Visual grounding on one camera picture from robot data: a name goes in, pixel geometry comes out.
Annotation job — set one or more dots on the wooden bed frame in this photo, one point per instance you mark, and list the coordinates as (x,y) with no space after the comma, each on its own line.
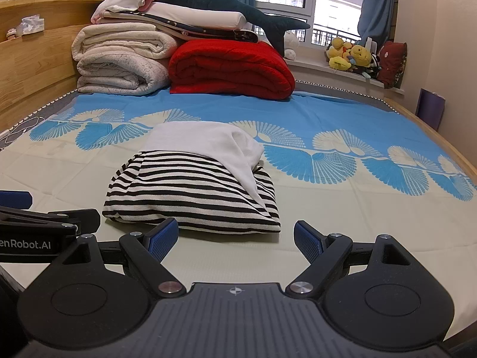
(428,134)

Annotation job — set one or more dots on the dark star-print folded blanket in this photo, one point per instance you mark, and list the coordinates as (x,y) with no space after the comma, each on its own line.
(223,33)

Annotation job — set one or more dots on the white folded quilt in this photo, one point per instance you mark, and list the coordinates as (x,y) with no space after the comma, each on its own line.
(193,15)

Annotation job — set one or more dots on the white window sill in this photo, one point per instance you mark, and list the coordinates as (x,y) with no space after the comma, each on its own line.
(328,76)

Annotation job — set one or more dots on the red folded blanket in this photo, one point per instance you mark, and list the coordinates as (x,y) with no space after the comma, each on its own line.
(231,67)

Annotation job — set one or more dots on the small yellow plush toy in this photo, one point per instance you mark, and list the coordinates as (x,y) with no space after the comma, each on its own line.
(340,63)

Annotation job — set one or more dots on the white speckled folded blanket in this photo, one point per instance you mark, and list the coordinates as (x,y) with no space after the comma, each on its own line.
(115,74)

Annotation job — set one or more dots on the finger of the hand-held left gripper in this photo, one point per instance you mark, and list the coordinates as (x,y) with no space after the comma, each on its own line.
(82,220)
(15,198)

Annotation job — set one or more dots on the small white figurine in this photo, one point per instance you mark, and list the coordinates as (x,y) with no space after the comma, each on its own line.
(11,33)

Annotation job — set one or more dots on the white plush toy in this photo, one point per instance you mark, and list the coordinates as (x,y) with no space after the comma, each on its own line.
(290,46)

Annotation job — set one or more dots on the yellow bear plush toy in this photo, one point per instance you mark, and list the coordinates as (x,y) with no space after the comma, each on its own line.
(360,55)

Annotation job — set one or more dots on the wooden headboard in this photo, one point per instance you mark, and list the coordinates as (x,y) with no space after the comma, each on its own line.
(37,67)

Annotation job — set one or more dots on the cream folded blanket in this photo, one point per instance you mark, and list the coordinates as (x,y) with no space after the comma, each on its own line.
(123,41)

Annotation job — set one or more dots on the black balcony railing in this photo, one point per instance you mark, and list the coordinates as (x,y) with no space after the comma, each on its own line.
(328,35)

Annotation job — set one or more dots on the dark teal shark plush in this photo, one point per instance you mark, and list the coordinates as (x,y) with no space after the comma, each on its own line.
(223,2)

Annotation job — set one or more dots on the purple bag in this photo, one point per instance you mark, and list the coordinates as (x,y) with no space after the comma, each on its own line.
(430,110)

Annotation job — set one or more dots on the tissue pack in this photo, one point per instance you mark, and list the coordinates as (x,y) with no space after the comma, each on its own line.
(31,25)

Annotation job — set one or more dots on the dark red bag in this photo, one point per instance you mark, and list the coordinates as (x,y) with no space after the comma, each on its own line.
(392,63)

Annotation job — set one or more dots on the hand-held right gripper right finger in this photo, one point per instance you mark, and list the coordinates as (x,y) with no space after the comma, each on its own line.
(309,241)

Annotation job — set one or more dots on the striped shirt with white vest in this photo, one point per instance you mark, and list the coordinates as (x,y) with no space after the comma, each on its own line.
(179,194)

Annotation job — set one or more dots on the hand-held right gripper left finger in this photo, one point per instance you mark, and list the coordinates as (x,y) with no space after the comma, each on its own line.
(163,240)

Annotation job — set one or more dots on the blue and cream bed sheet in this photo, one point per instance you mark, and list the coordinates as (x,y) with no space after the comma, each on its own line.
(335,212)

